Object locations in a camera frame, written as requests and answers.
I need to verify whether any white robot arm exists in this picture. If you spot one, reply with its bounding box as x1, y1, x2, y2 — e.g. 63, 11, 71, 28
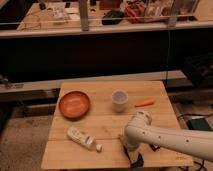
120, 110, 213, 162

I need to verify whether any orange ceramic bowl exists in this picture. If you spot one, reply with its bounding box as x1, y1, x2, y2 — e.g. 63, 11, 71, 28
59, 91, 90, 119

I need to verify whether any dark snack box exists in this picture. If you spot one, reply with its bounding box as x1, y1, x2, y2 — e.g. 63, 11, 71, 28
149, 144, 160, 151

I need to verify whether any white plastic bottle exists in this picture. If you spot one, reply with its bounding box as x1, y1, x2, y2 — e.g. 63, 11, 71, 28
67, 127, 102, 152

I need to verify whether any orange carrot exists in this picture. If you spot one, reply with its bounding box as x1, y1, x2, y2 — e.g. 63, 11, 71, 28
134, 99, 155, 107

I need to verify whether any white plastic cup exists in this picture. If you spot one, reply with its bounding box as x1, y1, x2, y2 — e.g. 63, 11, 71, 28
111, 90, 128, 113

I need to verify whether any black power adapter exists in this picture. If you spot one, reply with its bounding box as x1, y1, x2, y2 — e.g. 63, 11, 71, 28
187, 118, 212, 131

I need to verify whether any black bag on shelf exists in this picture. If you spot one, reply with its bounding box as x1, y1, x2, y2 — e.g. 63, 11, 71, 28
102, 10, 124, 25

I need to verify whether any red object on shelf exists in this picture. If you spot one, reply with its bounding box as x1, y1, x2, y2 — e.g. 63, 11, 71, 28
124, 3, 145, 23

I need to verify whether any wooden shelf board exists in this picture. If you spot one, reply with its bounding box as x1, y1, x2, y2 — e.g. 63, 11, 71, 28
0, 0, 213, 38

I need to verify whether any black cable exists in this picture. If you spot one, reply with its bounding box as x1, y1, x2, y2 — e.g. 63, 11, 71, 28
178, 113, 213, 171

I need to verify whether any metal shelf post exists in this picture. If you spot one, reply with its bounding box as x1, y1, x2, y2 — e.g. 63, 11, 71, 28
78, 0, 89, 31

